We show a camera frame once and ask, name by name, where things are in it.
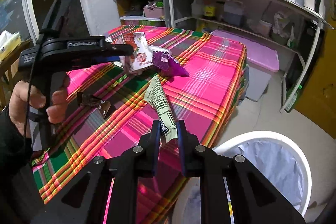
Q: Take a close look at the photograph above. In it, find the purple lid storage box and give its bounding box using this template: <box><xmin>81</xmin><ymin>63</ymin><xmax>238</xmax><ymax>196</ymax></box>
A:
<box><xmin>211</xmin><ymin>30</ymin><xmax>280</xmax><ymax>102</ymax></box>

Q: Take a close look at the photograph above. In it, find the small wooden cabinet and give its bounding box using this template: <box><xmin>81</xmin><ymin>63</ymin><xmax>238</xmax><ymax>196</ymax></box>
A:
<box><xmin>113</xmin><ymin>0</ymin><xmax>171</xmax><ymax>27</ymax></box>

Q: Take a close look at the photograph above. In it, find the person's left hand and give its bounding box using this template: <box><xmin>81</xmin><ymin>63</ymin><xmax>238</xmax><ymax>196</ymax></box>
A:
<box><xmin>9</xmin><ymin>76</ymin><xmax>70</xmax><ymax>136</ymax></box>

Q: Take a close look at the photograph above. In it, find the pink plaid tablecloth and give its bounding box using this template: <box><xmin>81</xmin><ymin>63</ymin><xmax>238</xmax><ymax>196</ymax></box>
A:
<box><xmin>31</xmin><ymin>24</ymin><xmax>247</xmax><ymax>224</ymax></box>

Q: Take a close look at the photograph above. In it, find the pink plastic basket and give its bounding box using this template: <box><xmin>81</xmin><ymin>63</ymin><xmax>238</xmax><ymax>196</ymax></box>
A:
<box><xmin>143</xmin><ymin>6</ymin><xmax>165</xmax><ymax>19</ymax></box>

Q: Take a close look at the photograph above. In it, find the brown chocolate wrapper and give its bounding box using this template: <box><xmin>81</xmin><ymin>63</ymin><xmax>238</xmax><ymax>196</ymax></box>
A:
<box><xmin>76</xmin><ymin>92</ymin><xmax>111</xmax><ymax>119</ymax></box>

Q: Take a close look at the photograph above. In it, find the purple snack bag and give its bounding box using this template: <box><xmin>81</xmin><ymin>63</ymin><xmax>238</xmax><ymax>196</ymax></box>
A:
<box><xmin>152</xmin><ymin>51</ymin><xmax>189</xmax><ymax>77</ymax></box>

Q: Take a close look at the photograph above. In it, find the pale green printed wrapper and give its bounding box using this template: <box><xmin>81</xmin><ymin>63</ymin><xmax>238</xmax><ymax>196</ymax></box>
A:
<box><xmin>145</xmin><ymin>76</ymin><xmax>178</xmax><ymax>145</ymax></box>

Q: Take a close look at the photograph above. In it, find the yellow wooden door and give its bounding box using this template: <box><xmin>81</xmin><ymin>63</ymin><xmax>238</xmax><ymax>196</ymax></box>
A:
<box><xmin>294</xmin><ymin>0</ymin><xmax>335</xmax><ymax>139</ymax></box>

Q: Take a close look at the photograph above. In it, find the clear plastic bag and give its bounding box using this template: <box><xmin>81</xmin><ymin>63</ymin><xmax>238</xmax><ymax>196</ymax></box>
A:
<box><xmin>149</xmin><ymin>46</ymin><xmax>172</xmax><ymax>55</ymax></box>

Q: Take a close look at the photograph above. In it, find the metal kitchen shelf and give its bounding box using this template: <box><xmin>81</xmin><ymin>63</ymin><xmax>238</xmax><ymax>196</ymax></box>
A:
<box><xmin>169</xmin><ymin>0</ymin><xmax>331</xmax><ymax>111</ymax></box>

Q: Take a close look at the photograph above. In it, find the white trash bin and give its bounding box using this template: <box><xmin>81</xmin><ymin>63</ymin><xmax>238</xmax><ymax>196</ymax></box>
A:
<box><xmin>171</xmin><ymin>131</ymin><xmax>312</xmax><ymax>223</ymax></box>

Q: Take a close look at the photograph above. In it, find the red white milk carton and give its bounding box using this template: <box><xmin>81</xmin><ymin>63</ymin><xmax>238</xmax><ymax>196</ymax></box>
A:
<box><xmin>113</xmin><ymin>32</ymin><xmax>153</xmax><ymax>74</ymax></box>

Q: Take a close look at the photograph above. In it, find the green glass bottle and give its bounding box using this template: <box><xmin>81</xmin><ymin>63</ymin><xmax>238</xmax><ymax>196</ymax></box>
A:
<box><xmin>285</xmin><ymin>85</ymin><xmax>302</xmax><ymax>113</ymax></box>

